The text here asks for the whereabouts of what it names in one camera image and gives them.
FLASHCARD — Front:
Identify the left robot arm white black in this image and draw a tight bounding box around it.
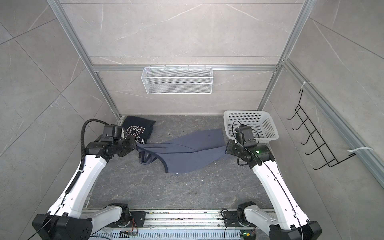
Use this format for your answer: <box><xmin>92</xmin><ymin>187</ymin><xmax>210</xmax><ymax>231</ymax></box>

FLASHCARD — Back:
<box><xmin>32</xmin><ymin>136</ymin><xmax>137</xmax><ymax>240</ymax></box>

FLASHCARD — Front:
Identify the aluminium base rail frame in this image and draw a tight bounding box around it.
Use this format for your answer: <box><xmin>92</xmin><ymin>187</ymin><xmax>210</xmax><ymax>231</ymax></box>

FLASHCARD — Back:
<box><xmin>90</xmin><ymin>209</ymin><xmax>276</xmax><ymax>240</ymax></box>

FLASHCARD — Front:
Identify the black wire hook rack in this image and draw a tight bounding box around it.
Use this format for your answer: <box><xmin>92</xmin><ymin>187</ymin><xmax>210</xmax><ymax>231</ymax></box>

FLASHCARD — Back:
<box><xmin>287</xmin><ymin>89</ymin><xmax>356</xmax><ymax>170</ymax></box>

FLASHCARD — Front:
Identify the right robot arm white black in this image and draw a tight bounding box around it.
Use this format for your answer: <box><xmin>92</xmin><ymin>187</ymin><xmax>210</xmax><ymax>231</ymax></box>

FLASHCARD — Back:
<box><xmin>226</xmin><ymin>140</ymin><xmax>322</xmax><ymax>240</ymax></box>

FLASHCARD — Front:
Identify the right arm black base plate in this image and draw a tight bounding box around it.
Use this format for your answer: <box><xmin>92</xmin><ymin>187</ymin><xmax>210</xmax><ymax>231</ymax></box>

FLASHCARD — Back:
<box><xmin>221</xmin><ymin>209</ymin><xmax>241</xmax><ymax>228</ymax></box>

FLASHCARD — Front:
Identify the white zip tie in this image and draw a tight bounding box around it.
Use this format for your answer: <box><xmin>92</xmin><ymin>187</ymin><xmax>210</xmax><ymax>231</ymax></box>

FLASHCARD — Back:
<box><xmin>347</xmin><ymin>147</ymin><xmax>374</xmax><ymax>153</ymax></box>

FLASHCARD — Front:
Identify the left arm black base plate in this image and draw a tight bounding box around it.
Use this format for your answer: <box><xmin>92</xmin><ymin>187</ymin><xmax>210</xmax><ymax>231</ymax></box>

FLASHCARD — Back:
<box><xmin>127</xmin><ymin>211</ymin><xmax>147</xmax><ymax>229</ymax></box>

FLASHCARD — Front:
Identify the navy tank top red trim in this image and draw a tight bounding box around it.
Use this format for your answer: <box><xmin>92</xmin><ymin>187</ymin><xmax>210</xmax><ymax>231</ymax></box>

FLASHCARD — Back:
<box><xmin>122</xmin><ymin>116</ymin><xmax>156</xmax><ymax>144</ymax></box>

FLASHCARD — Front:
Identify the grey-blue printed tank top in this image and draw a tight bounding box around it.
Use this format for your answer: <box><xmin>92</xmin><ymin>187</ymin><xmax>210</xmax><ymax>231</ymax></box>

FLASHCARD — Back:
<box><xmin>136</xmin><ymin>129</ymin><xmax>231</xmax><ymax>174</ymax></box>

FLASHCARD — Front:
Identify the left black corrugated cable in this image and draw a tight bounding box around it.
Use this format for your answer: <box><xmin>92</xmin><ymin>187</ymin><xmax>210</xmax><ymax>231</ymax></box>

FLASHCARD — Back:
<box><xmin>78</xmin><ymin>118</ymin><xmax>110</xmax><ymax>172</ymax></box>

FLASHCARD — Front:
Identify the white wire mesh wall basket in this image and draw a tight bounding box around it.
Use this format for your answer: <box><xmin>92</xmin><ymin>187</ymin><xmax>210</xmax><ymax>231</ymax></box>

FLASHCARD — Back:
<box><xmin>141</xmin><ymin>67</ymin><xmax>214</xmax><ymax>95</ymax></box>

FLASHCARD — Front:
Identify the white plastic laundry basket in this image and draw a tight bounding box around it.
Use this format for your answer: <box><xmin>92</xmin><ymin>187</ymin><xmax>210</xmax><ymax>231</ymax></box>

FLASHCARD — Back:
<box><xmin>224</xmin><ymin>111</ymin><xmax>279</xmax><ymax>144</ymax></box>

